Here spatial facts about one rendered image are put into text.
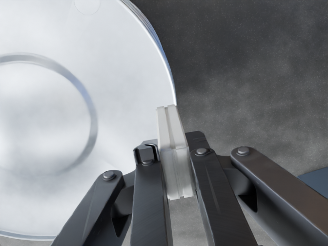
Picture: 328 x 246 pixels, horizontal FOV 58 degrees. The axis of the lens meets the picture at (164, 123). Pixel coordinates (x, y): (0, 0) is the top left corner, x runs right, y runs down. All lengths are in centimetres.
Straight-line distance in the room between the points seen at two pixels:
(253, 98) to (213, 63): 12
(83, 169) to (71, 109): 7
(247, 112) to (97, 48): 43
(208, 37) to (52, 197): 41
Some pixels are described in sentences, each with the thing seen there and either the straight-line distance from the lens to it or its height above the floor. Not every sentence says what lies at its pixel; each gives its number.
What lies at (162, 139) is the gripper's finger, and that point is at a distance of 16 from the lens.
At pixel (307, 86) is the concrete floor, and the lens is 69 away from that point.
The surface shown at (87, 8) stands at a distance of 29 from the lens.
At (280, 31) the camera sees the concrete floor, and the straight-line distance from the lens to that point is 64.
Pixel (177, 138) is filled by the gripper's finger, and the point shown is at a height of 45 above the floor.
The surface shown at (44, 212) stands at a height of 31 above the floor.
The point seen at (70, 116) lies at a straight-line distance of 30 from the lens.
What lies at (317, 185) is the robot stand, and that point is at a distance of 74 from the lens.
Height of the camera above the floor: 59
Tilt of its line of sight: 69 degrees down
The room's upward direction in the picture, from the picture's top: 171 degrees clockwise
